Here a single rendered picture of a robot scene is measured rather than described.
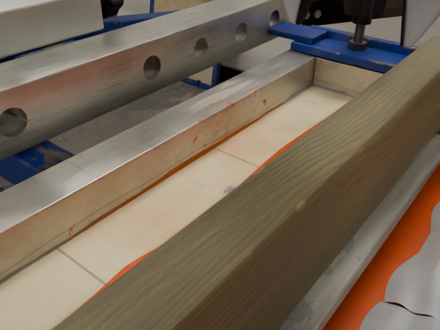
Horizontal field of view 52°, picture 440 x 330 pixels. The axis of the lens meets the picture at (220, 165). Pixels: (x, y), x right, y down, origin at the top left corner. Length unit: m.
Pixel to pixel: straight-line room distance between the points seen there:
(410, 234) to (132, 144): 0.21
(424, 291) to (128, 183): 0.21
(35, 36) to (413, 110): 0.29
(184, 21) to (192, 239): 0.33
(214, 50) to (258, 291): 0.35
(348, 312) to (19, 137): 0.25
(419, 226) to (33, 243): 0.26
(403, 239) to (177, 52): 0.26
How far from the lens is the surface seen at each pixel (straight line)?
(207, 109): 0.40
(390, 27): 2.39
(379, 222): 0.28
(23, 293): 0.30
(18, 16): 0.40
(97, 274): 0.30
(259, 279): 0.16
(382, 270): 0.31
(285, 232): 0.17
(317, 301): 0.23
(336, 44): 0.54
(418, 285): 0.30
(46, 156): 0.50
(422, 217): 0.36
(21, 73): 0.36
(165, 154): 0.35
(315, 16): 1.07
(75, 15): 0.42
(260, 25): 0.54
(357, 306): 0.28
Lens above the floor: 1.16
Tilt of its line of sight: 33 degrees down
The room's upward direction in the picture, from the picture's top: straight up
